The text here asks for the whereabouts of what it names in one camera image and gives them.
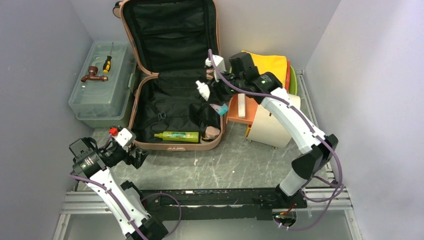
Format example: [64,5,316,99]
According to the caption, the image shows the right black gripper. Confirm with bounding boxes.
[208,68,247,106]

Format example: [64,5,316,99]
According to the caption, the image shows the pink blue spray bottle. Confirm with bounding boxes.
[195,80,229,116]

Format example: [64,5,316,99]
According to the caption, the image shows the white cosmetic box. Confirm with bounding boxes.
[237,93,246,119]

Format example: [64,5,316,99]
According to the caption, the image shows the green yellow bottle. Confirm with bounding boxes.
[154,131,200,143]

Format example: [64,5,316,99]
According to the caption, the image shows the cream appliance with orange rim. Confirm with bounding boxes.
[226,96,292,148]

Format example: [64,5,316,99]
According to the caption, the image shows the yellow cloth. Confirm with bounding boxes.
[243,50,288,87]

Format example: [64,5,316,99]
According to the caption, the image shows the red printed package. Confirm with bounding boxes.
[284,59,291,93]

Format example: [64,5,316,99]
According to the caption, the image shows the green plastic tray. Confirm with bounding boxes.
[228,64,298,96]

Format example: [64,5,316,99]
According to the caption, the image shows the pink hard-shell suitcase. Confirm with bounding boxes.
[113,0,225,151]

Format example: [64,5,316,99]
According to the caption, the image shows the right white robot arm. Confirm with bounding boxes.
[204,49,338,208]

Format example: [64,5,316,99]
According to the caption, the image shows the pink hexagonal lid jar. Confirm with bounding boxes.
[201,126,221,142]

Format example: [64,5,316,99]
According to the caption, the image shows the translucent plastic toolbox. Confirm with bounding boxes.
[68,41,137,128]

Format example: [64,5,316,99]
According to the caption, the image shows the yellow black screwdriver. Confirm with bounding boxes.
[102,42,114,73]

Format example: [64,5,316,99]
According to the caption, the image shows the brown brass faucet valve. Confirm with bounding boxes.
[80,65,108,83]

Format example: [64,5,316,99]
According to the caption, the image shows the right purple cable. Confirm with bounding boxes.
[207,48,346,232]

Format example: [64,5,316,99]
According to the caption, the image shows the purple cable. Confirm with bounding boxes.
[68,132,183,240]
[207,48,346,232]

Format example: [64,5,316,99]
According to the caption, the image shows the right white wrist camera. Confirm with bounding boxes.
[205,54,227,83]

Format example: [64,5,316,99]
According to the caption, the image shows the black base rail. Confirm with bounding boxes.
[140,187,308,221]

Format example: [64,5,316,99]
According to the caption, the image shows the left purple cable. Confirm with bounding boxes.
[68,132,183,240]

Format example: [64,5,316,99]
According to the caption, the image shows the aluminium frame profile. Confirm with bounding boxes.
[52,187,364,240]

